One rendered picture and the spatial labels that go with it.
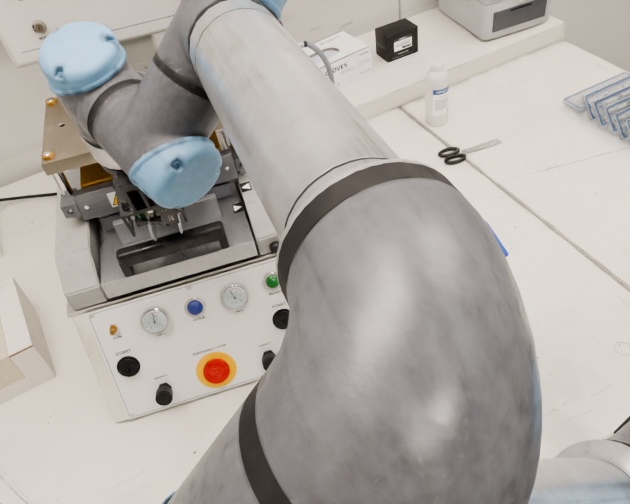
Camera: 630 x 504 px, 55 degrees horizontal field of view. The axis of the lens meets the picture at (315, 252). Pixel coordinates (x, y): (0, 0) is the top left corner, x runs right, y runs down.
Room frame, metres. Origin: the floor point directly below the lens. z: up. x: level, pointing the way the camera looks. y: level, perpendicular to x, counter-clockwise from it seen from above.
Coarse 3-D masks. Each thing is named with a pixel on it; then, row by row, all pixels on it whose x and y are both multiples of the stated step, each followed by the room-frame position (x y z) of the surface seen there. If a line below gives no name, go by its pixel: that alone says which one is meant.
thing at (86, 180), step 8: (216, 136) 0.78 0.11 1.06; (216, 144) 0.76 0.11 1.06; (80, 168) 0.76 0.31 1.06; (88, 168) 0.75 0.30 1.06; (96, 168) 0.75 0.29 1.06; (80, 176) 0.74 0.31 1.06; (88, 176) 0.73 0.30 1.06; (96, 176) 0.73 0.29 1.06; (104, 176) 0.73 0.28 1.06; (80, 184) 0.72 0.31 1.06; (88, 184) 0.72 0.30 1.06; (96, 184) 0.72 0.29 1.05
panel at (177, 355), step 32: (192, 288) 0.62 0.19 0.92; (256, 288) 0.62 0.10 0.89; (96, 320) 0.59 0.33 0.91; (128, 320) 0.59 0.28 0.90; (192, 320) 0.59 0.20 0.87; (224, 320) 0.59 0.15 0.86; (256, 320) 0.59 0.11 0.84; (128, 352) 0.57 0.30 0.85; (160, 352) 0.57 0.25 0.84; (192, 352) 0.57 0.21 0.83; (224, 352) 0.57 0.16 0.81; (256, 352) 0.57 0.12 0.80; (128, 384) 0.55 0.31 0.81; (192, 384) 0.55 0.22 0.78; (224, 384) 0.54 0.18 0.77; (128, 416) 0.52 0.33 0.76
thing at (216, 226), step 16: (208, 224) 0.64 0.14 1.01; (160, 240) 0.63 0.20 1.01; (176, 240) 0.62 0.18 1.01; (192, 240) 0.62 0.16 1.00; (208, 240) 0.63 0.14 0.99; (224, 240) 0.63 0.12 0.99; (128, 256) 0.61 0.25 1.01; (144, 256) 0.61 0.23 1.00; (160, 256) 0.62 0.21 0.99; (128, 272) 0.61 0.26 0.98
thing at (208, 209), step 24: (192, 216) 0.69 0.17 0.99; (216, 216) 0.70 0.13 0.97; (240, 216) 0.69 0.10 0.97; (120, 240) 0.69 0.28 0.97; (144, 240) 0.68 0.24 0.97; (240, 240) 0.64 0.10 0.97; (144, 264) 0.63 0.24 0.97; (168, 264) 0.62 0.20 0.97; (192, 264) 0.62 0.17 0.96; (216, 264) 0.63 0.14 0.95; (120, 288) 0.60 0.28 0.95
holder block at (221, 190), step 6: (216, 186) 0.74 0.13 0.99; (222, 186) 0.74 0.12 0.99; (228, 186) 0.74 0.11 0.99; (210, 192) 0.74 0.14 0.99; (216, 192) 0.74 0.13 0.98; (222, 192) 0.74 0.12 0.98; (228, 192) 0.74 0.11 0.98; (216, 198) 0.74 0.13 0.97; (126, 210) 0.72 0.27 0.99; (102, 216) 0.72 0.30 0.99; (108, 216) 0.72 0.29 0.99; (114, 216) 0.72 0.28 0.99; (102, 222) 0.71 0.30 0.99; (108, 222) 0.72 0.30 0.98; (108, 228) 0.72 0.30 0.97; (114, 228) 0.72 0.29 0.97
